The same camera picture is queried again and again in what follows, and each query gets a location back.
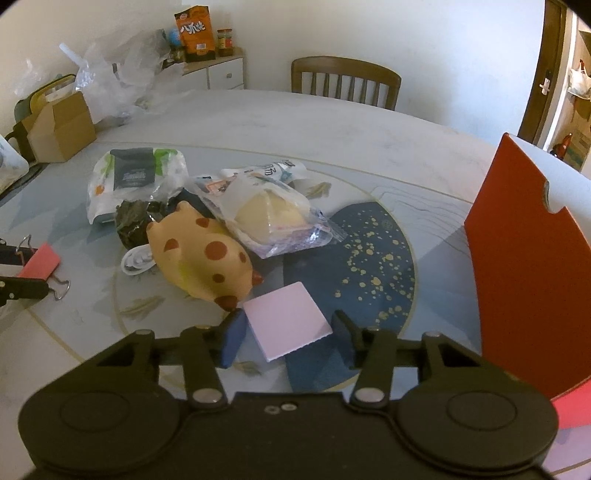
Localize red binder clip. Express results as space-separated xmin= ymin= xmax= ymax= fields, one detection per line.
xmin=15 ymin=234 xmax=71 ymax=301

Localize white patterned desktop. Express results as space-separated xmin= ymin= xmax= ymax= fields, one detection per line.
xmin=0 ymin=88 xmax=591 ymax=480

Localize yellow spotted pig toy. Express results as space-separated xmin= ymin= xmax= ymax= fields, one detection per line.
xmin=146 ymin=200 xmax=263 ymax=311

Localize hanging white bag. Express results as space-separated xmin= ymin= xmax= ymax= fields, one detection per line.
xmin=567 ymin=61 xmax=591 ymax=100

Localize white coiled cable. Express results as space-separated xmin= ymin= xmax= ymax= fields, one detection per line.
xmin=120 ymin=244 xmax=156 ymax=277

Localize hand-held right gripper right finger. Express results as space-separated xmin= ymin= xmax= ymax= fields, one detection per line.
xmin=331 ymin=309 xmax=492 ymax=411

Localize dark dried seaweed bag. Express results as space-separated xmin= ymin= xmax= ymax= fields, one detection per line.
xmin=114 ymin=199 xmax=172 ymax=250

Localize white snack packet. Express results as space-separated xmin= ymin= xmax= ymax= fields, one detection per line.
xmin=221 ymin=159 xmax=308 ymax=186

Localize brown cardboard box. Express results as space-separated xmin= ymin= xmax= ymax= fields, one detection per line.
xmin=15 ymin=90 xmax=97 ymax=164

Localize green yellow bag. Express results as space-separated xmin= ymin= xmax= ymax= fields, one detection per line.
xmin=14 ymin=74 xmax=77 ymax=123

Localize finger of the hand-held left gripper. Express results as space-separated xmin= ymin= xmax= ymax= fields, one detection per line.
xmin=0 ymin=275 xmax=50 ymax=306
xmin=0 ymin=244 xmax=28 ymax=267

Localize brown wooden chair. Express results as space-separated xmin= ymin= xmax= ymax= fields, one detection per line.
xmin=290 ymin=56 xmax=402 ymax=112

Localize white plastic bag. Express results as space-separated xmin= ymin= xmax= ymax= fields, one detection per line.
xmin=0 ymin=134 xmax=30 ymax=193

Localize small white cabinet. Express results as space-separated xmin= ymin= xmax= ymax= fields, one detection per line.
xmin=181 ymin=46 xmax=246 ymax=91

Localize clear bag with yellow bread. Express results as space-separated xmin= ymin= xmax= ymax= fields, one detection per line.
xmin=185 ymin=175 xmax=347 ymax=260

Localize clear plastic bag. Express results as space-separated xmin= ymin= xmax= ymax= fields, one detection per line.
xmin=59 ymin=30 xmax=186 ymax=126

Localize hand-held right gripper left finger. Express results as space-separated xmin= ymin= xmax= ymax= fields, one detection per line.
xmin=85 ymin=308 xmax=246 ymax=409

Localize red cardboard box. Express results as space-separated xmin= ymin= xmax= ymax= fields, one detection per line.
xmin=464 ymin=132 xmax=591 ymax=431

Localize orange snack box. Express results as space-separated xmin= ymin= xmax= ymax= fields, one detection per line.
xmin=174 ymin=5 xmax=217 ymax=64

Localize brown door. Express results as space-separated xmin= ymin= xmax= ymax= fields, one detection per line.
xmin=516 ymin=0 xmax=570 ymax=145

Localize pink sticky note pad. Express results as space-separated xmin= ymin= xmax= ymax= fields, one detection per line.
xmin=243 ymin=282 xmax=334 ymax=363

